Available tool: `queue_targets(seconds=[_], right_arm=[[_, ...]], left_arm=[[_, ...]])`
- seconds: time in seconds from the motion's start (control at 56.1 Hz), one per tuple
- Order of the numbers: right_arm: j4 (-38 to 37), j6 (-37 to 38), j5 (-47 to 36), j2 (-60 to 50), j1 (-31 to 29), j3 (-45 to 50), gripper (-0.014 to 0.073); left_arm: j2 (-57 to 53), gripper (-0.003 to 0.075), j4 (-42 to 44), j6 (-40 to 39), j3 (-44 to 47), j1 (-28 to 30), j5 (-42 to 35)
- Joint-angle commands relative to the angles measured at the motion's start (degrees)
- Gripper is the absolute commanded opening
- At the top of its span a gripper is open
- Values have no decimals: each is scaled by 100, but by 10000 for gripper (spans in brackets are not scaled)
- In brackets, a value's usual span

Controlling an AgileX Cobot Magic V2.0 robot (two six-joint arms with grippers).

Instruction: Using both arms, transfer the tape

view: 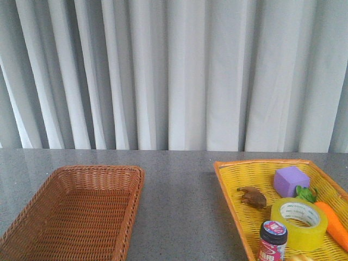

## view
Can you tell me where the yellow tape roll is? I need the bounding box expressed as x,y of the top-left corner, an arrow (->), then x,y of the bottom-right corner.
270,197 -> 328,251

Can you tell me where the orange toy carrot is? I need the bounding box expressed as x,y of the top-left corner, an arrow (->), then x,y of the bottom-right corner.
295,185 -> 347,251

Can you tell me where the brown wicker basket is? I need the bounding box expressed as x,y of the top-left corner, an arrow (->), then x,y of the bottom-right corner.
1,165 -> 145,260

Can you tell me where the toy croissant bread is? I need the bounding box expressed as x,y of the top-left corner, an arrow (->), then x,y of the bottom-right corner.
286,254 -> 314,261

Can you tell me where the white pleated curtain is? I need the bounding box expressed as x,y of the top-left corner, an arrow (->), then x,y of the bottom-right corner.
1,1 -> 347,153

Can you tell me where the brown toy animal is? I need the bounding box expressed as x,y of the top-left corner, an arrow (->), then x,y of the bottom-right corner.
237,186 -> 267,209

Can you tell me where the small labelled drink bottle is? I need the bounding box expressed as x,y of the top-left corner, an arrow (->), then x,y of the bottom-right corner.
257,220 -> 288,261

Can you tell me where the purple foam cube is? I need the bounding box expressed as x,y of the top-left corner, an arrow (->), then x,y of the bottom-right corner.
274,166 -> 310,197

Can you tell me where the yellow woven basket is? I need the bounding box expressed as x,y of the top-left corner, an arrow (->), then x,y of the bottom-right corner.
214,159 -> 347,260

